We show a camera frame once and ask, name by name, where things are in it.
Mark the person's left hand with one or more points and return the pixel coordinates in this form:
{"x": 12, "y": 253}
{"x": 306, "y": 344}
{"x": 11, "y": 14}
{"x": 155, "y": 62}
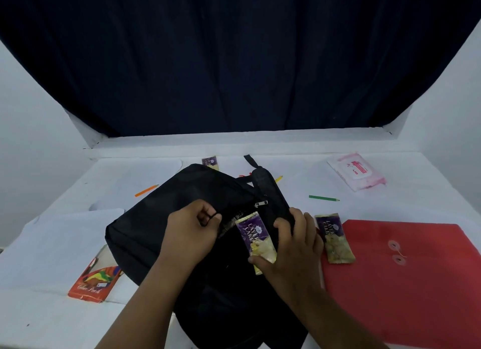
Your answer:
{"x": 184, "y": 236}

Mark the person's right hand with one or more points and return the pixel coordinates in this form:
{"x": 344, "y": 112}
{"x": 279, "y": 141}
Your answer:
{"x": 297, "y": 262}

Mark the person's right middle finger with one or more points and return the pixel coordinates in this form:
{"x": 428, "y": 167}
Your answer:
{"x": 297, "y": 224}

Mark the person's right little finger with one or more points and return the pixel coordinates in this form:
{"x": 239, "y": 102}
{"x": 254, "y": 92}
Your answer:
{"x": 319, "y": 243}

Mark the person's left fingers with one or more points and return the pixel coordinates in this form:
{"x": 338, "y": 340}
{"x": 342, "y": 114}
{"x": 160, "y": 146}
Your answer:
{"x": 208, "y": 214}

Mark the person's right thumb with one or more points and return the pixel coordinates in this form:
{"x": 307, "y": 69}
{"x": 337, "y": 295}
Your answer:
{"x": 262, "y": 262}

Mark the purple snack packet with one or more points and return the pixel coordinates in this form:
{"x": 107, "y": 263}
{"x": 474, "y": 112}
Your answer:
{"x": 334, "y": 239}
{"x": 210, "y": 162}
{"x": 254, "y": 234}

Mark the black backpack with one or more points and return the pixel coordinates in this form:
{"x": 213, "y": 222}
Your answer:
{"x": 158, "y": 224}

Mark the person's left forearm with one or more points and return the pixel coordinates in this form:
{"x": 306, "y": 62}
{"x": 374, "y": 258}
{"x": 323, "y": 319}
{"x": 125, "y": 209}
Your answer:
{"x": 146, "y": 303}

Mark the person's right forearm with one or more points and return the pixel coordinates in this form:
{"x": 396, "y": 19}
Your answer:
{"x": 334, "y": 322}

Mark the green pencil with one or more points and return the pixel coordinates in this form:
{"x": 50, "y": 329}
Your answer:
{"x": 324, "y": 198}

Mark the red pencil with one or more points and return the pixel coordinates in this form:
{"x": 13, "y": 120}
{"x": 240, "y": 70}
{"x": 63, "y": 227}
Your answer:
{"x": 246, "y": 175}

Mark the orange pencil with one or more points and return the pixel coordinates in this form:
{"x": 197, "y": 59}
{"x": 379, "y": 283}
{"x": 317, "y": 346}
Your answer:
{"x": 146, "y": 190}

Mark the pink wet wipes pack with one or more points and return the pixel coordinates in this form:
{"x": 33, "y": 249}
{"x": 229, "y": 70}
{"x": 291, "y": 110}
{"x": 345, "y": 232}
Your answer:
{"x": 357, "y": 171}

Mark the orange colour pencil box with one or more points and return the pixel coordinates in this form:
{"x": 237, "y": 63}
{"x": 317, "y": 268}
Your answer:
{"x": 94, "y": 281}

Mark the dark navy curtain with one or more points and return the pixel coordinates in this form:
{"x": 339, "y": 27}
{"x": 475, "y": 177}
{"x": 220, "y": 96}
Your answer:
{"x": 240, "y": 59}

